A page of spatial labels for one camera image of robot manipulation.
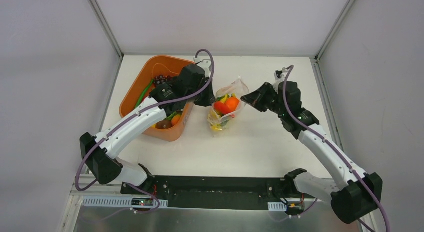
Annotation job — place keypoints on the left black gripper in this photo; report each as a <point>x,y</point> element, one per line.
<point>205,96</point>

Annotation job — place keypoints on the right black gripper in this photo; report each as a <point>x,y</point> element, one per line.
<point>265,98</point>

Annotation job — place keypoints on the orange toy tangerine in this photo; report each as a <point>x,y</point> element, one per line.
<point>232,103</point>

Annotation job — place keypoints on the clear zip top bag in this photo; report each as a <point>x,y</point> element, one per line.
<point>237,89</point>

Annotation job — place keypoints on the red toy pepper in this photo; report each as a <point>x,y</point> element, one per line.
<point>221,108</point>

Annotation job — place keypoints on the yellow banana bunch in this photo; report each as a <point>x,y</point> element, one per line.
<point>217,127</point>

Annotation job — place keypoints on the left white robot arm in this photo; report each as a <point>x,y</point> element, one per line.
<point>100,152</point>

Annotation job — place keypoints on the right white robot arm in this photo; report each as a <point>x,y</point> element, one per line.
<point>353,192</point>

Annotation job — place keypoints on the dark purple toy grapes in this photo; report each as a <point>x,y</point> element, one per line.
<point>161,79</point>

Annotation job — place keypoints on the orange plastic bin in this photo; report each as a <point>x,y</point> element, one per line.
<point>155,66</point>

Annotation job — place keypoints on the green toy chili pepper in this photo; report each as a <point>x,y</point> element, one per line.
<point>145,93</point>

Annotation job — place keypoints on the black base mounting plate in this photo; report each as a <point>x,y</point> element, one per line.
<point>234,193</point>

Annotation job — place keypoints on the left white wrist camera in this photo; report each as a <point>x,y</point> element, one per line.
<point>206,64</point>

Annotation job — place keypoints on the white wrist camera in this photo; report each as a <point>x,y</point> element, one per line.
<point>206,64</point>
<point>279,76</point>

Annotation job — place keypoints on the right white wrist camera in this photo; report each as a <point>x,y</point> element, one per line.
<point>279,76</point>

